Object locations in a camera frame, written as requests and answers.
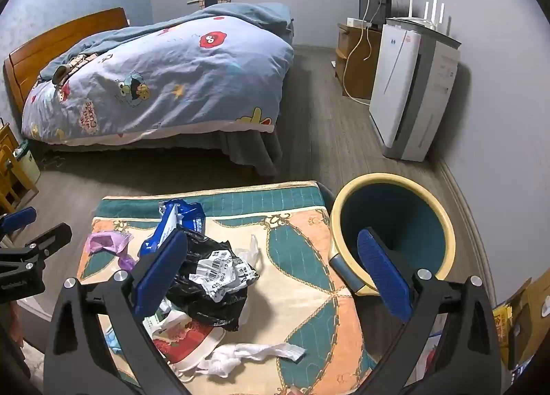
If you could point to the patterned teal orange mat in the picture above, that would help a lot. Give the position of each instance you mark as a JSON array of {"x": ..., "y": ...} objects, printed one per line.
[{"x": 292, "y": 257}]

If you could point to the cardboard box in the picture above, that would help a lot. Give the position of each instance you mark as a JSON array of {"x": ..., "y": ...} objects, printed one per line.
[{"x": 533, "y": 313}]

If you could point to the white air purifier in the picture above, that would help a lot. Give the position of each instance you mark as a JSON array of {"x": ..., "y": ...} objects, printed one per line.
[{"x": 399, "y": 98}]

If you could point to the small white box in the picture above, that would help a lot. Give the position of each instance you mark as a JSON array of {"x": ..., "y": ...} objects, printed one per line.
[{"x": 359, "y": 22}]

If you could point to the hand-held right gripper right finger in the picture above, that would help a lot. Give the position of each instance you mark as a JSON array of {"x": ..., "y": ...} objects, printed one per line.
[{"x": 382, "y": 274}]

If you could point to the wooden bed headboard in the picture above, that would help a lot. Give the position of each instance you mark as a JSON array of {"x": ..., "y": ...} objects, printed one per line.
[{"x": 47, "y": 40}]

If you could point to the wooden television cabinet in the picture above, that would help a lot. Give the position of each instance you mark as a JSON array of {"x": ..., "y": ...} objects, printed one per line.
[{"x": 354, "y": 72}]

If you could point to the crumpled white tissue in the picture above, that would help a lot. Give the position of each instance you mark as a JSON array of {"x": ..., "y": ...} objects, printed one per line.
[{"x": 258, "y": 352}]

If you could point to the red white packet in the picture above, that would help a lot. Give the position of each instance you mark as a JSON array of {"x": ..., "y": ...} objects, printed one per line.
[{"x": 184, "y": 339}]

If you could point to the white router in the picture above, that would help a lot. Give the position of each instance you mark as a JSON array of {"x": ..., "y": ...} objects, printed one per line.
[{"x": 423, "y": 21}]

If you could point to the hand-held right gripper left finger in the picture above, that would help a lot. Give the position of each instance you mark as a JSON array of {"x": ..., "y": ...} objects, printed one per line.
[{"x": 161, "y": 274}]

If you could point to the clear plastic film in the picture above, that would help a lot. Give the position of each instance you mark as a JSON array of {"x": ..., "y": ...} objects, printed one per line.
[{"x": 253, "y": 249}]

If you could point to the plaid pillow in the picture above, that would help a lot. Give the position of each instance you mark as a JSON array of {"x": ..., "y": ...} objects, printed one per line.
[{"x": 77, "y": 62}]

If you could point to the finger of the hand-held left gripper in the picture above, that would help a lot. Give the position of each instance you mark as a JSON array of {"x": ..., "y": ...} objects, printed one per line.
[
  {"x": 49, "y": 240},
  {"x": 19, "y": 219}
]

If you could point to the black plastic bag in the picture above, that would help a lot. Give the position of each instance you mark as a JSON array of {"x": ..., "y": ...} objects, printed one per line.
[{"x": 202, "y": 304}]

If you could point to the purple plastic wrapper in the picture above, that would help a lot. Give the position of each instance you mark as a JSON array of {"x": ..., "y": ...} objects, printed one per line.
[{"x": 103, "y": 242}]

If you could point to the white bucket green lid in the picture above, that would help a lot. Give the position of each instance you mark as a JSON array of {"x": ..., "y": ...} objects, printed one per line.
[{"x": 28, "y": 163}]

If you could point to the yellow packet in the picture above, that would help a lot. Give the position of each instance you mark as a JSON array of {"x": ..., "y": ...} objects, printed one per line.
[{"x": 502, "y": 320}]

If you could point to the blue wipes packet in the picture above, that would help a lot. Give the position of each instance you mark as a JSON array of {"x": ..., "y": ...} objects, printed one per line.
[{"x": 189, "y": 214}]

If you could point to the yellow rimmed teal trash bin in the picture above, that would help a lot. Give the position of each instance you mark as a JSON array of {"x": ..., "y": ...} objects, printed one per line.
[{"x": 408, "y": 223}]

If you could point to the crumpled white label paper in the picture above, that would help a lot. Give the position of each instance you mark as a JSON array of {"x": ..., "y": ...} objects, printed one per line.
[{"x": 219, "y": 268}]

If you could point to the wooden chair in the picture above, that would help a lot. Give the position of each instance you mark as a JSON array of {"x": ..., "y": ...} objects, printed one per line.
[{"x": 10, "y": 180}]

